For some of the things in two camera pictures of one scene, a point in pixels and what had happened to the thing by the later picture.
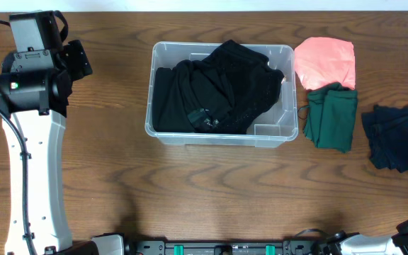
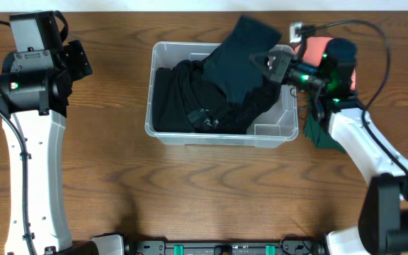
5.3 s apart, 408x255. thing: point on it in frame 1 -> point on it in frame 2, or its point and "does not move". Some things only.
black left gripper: x=78 y=57 does not move
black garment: x=187 y=98 does not move
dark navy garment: x=399 y=137 -> x=231 y=66
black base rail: x=288 y=247 does not move
